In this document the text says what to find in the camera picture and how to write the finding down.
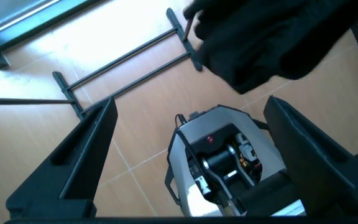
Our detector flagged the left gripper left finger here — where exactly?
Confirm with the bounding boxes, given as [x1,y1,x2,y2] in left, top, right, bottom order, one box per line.
[5,96,119,219]

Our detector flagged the black clothes rack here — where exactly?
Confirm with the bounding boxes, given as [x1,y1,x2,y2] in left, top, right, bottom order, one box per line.
[0,7,204,121]

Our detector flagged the window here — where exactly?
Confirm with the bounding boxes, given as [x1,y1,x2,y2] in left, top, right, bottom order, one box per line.
[0,0,99,70]

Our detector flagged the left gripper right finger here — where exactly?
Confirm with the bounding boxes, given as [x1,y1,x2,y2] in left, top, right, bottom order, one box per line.
[263,95,358,218]

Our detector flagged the black shorts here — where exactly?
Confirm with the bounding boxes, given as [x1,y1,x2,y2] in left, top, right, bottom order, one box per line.
[182,0,358,95]

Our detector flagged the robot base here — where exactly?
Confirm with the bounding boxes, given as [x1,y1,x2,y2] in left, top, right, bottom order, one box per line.
[164,105,358,218]

